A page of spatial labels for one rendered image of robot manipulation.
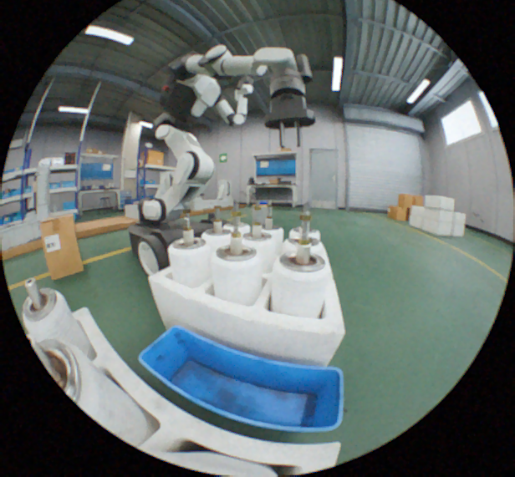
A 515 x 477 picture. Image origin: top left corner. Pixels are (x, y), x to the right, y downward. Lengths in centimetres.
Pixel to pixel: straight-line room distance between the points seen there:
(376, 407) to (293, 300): 32
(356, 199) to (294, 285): 533
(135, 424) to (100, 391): 5
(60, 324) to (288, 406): 36
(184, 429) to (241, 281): 22
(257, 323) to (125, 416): 21
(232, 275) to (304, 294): 11
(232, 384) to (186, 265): 27
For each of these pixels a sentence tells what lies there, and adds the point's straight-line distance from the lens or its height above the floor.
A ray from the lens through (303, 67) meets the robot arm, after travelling 49.
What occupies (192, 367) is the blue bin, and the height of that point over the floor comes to 0.
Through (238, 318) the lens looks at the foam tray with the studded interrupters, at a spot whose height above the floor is 17.
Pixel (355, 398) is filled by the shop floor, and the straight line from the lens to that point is 41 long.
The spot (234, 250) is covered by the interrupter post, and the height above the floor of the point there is 26.
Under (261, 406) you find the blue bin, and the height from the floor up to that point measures 0.
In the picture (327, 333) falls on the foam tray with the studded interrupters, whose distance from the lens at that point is 24.
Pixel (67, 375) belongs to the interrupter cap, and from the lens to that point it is 16.
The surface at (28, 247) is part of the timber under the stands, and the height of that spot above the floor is 5.
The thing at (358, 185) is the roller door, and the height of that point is 84.
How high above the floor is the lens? 35
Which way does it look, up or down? 9 degrees down
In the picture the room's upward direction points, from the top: 1 degrees clockwise
